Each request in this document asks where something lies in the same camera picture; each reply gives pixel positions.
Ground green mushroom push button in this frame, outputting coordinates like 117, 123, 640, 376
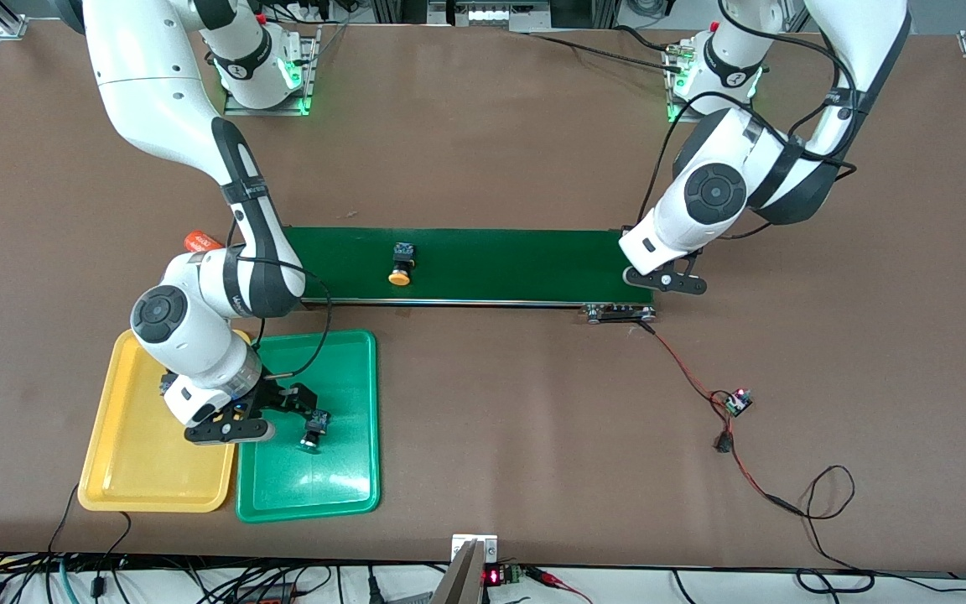
298, 409, 333, 455

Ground green plastic tray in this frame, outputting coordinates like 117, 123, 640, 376
236, 329, 382, 524

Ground yellow plastic tray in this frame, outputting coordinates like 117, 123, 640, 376
77, 327, 252, 513

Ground green conveyor belt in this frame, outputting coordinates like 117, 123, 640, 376
280, 225, 658, 325

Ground red clip lead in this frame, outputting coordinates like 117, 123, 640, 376
525, 567, 593, 604

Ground silver rack with light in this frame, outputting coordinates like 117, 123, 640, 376
428, 0, 553, 33

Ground thin black table cable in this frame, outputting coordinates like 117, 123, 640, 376
47, 483, 81, 555
91, 510, 132, 598

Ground silver bracket plate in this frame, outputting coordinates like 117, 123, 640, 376
450, 534, 500, 565

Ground grey metal mount bar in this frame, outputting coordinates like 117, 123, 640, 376
431, 539, 485, 604

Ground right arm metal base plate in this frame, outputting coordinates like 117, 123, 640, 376
223, 23, 321, 117

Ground red and black wire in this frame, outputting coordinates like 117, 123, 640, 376
636, 321, 804, 516

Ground black base power cable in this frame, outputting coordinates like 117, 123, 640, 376
529, 25, 685, 75

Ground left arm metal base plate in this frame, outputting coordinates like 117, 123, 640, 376
663, 40, 757, 126

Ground thin black looped cable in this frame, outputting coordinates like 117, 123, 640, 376
795, 465, 878, 592

